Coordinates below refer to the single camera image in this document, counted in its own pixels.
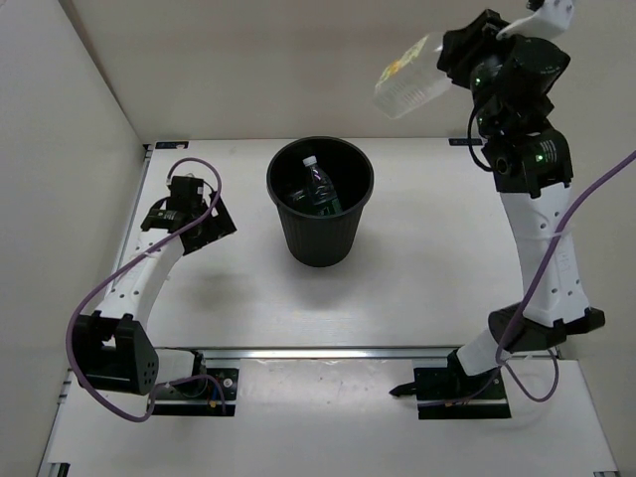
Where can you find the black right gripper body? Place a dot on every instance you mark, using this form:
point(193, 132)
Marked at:
point(485, 104)

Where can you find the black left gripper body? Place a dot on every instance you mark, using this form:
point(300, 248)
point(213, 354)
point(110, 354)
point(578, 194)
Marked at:
point(212, 228)

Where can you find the clear square plastic bottle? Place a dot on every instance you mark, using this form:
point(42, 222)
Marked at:
point(413, 79)

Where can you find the clear bottle blue label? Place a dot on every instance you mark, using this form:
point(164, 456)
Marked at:
point(297, 196)

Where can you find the clear bottle dark green label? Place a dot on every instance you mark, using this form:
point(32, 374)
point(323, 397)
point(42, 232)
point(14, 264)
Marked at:
point(321, 190)

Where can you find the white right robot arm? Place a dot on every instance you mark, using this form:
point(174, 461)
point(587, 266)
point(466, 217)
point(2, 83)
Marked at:
point(532, 174)

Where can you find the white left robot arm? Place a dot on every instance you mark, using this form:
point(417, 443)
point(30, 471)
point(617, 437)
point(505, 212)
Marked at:
point(110, 344)

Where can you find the black ribbed plastic bin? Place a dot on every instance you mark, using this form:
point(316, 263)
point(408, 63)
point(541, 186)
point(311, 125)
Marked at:
point(320, 241)

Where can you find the right blue corner label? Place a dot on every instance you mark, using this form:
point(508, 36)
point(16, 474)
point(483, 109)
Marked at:
point(464, 142)

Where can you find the blue corner label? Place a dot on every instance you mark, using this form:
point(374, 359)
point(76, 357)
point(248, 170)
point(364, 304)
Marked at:
point(171, 145)
point(464, 142)

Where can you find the left blue corner label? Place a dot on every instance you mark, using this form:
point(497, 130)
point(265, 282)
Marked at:
point(171, 145)

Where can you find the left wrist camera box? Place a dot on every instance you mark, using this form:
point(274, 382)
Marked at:
point(186, 193)

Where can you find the aluminium table edge rail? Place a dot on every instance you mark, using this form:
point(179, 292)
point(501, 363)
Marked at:
point(328, 353)

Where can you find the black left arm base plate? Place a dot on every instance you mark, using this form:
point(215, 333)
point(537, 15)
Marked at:
point(202, 398)

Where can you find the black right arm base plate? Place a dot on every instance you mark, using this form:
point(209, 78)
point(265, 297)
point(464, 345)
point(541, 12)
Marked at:
point(441, 394)

